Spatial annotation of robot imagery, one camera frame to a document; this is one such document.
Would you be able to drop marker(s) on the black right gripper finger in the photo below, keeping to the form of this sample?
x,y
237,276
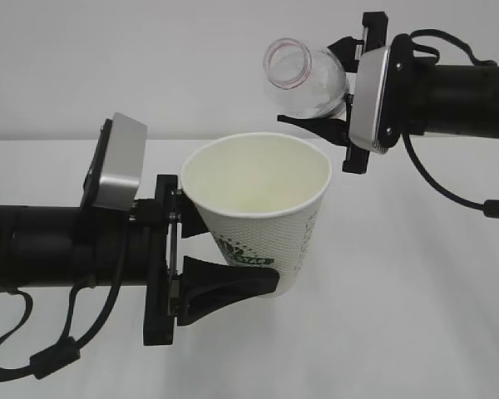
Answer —
x,y
345,50
332,130

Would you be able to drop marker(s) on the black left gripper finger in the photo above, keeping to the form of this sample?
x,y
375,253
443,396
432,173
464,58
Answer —
x,y
206,287
190,218

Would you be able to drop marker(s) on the clear plastic water bottle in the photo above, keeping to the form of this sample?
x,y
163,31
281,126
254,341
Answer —
x,y
304,82

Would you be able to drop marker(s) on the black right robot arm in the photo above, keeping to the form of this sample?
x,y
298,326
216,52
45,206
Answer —
x,y
424,81

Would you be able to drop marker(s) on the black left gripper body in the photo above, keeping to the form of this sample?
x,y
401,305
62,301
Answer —
x,y
153,218

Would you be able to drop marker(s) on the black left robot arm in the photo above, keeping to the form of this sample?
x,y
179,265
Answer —
x,y
57,246

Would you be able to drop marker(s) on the white paper coffee cup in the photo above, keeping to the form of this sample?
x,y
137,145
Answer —
x,y
259,195

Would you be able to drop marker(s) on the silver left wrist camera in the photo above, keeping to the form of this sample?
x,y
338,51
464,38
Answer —
x,y
114,175

